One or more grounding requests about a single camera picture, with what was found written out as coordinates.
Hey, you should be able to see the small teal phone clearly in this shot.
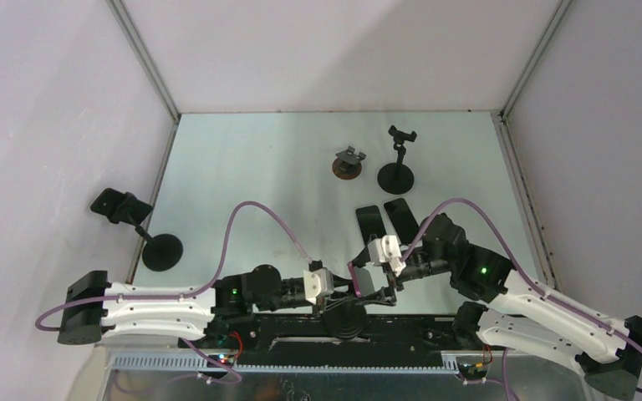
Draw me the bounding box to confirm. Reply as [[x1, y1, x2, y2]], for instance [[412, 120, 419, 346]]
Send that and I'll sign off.
[[355, 205, 387, 245]]

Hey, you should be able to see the black smartphone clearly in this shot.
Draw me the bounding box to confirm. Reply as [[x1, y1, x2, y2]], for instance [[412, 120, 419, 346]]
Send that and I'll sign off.
[[383, 198, 420, 245]]

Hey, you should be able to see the black round-base phone stand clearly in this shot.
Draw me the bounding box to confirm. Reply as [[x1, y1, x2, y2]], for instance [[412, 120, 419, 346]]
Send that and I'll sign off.
[[377, 125, 417, 195]]

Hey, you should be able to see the black phone pink case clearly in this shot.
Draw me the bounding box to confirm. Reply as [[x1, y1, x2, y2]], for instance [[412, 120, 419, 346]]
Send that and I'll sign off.
[[347, 261, 375, 299]]

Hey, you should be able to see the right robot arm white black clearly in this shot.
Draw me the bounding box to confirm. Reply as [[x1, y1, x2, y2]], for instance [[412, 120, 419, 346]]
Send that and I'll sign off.
[[349, 213, 642, 400]]

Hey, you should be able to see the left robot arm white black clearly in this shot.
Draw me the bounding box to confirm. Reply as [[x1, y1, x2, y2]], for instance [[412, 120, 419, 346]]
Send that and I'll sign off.
[[57, 265, 367, 348]]

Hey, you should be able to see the brown round phone stand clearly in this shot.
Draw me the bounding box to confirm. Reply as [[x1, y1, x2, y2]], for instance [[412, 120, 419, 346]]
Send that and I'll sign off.
[[332, 145, 367, 180]]

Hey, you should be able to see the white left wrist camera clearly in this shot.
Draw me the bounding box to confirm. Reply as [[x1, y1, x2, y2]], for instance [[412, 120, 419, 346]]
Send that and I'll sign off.
[[303, 261, 334, 305]]

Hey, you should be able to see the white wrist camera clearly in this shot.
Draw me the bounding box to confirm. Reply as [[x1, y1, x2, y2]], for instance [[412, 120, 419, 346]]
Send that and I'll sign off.
[[303, 261, 334, 305], [367, 235, 406, 277]]

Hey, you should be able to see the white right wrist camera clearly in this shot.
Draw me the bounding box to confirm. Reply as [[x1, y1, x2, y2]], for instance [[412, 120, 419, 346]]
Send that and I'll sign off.
[[367, 235, 406, 277]]

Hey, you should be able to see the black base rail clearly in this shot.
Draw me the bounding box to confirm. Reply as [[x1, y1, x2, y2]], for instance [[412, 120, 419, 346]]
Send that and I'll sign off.
[[193, 314, 485, 370]]

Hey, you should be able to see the grey cable duct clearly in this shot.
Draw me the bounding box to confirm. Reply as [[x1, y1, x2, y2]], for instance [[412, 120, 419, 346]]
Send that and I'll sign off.
[[110, 353, 460, 374]]

